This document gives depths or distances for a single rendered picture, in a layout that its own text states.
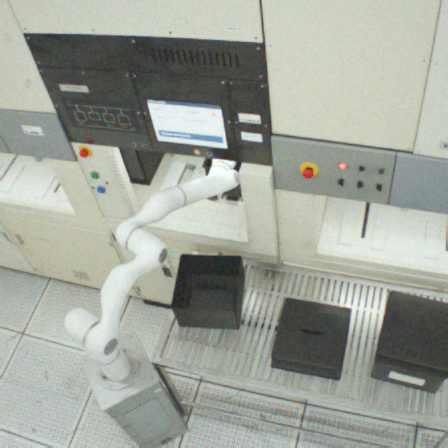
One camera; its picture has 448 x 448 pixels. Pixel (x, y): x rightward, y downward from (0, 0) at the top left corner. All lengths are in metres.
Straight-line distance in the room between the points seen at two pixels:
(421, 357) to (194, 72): 1.30
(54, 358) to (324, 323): 1.80
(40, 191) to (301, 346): 1.62
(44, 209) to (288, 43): 1.72
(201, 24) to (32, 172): 1.73
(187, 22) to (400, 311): 1.31
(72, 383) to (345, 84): 2.36
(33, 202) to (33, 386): 1.12
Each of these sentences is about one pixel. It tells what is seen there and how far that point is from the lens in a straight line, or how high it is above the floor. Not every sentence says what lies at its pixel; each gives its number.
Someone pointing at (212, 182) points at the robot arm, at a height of 1.30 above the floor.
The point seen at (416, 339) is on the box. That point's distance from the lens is 2.16.
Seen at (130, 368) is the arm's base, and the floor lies 0.78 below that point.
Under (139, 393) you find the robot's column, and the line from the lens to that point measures 2.43.
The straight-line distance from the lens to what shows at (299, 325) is 2.31.
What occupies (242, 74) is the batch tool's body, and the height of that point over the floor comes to 1.82.
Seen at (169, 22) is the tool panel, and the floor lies 2.01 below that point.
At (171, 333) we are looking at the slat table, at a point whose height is 0.76.
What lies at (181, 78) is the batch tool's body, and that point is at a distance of 1.91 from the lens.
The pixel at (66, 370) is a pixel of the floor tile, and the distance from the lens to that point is 3.43.
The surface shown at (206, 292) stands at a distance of 2.53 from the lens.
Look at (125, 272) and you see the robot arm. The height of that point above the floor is 1.28.
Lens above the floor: 2.93
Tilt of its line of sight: 52 degrees down
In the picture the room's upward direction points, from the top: 11 degrees counter-clockwise
